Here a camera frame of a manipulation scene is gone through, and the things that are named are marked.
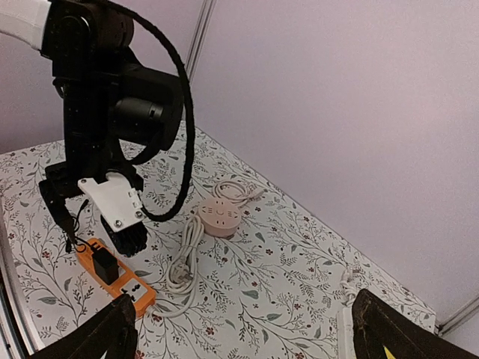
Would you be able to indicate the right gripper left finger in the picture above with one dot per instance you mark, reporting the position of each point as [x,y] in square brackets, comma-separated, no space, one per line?
[110,333]

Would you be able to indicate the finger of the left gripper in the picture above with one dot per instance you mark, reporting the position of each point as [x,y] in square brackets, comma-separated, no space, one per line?
[55,200]

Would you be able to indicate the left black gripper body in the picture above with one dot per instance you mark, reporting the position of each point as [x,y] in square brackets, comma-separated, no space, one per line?
[62,178]

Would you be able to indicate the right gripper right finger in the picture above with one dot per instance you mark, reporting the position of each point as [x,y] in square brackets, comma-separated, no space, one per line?
[376,324]

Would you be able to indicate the yellow cube socket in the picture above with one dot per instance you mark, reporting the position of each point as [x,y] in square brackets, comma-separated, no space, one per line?
[388,354]

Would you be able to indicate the white power strip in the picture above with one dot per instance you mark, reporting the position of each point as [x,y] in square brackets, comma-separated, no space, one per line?
[345,334]

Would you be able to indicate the orange power strip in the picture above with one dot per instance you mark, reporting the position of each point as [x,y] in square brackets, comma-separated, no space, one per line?
[128,283]

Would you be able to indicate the black power adapter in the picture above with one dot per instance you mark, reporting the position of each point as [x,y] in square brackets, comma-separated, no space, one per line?
[105,264]

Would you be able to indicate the pink round socket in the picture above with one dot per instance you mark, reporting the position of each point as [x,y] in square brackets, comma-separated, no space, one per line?
[219,216]

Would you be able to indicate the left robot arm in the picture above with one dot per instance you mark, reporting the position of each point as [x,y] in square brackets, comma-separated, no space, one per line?
[125,93]

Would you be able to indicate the floral table mat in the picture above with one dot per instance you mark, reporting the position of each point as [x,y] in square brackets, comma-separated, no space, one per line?
[272,290]

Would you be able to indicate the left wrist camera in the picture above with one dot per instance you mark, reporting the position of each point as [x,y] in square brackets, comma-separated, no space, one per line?
[120,211]

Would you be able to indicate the right aluminium post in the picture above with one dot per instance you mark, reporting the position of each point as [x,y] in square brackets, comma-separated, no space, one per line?
[457,319]

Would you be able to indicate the aluminium post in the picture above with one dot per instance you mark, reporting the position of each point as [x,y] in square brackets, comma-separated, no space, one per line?
[457,319]
[199,36]

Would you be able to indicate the left aluminium post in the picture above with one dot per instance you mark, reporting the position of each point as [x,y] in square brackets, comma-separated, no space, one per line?
[199,36]

